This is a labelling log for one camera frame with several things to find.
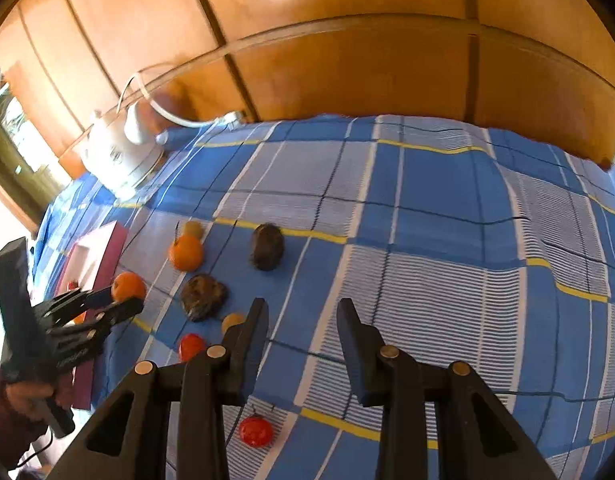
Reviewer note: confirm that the dark brown fruit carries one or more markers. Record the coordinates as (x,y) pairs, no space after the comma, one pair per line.
(203,296)
(267,253)

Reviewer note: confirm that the white ceramic electric kettle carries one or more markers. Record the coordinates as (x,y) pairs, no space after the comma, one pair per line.
(112,150)

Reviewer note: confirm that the wooden glass door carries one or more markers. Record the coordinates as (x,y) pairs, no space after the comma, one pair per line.
(22,130)

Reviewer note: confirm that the person's left forearm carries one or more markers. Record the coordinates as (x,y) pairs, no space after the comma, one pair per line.
(2,440)

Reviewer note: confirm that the pink rimmed white tray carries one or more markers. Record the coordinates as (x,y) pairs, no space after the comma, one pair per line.
(94,255)

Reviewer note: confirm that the red tomato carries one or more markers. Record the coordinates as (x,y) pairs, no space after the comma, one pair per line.
(256,430)
(191,346)

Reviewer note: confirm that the orange with stem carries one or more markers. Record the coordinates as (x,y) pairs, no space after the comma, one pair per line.
(186,252)

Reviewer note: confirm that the silver kettle base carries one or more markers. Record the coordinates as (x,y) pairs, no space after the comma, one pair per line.
(137,185)

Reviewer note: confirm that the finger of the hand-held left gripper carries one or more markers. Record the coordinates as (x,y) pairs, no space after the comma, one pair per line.
(94,298)
(122,310)

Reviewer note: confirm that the person's left hand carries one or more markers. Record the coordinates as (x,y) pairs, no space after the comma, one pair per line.
(24,405)

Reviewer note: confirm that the small tan fruit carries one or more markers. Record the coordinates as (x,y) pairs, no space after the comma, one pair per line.
(232,321)
(192,229)

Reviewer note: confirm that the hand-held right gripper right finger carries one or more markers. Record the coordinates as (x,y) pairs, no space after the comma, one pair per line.
(357,360)

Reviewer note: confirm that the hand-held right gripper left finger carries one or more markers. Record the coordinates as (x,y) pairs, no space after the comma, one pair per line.
(247,350)

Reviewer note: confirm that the white power plug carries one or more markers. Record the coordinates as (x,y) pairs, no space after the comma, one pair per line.
(233,118)

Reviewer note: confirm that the blue plaid cloth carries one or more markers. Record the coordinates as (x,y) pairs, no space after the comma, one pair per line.
(437,260)

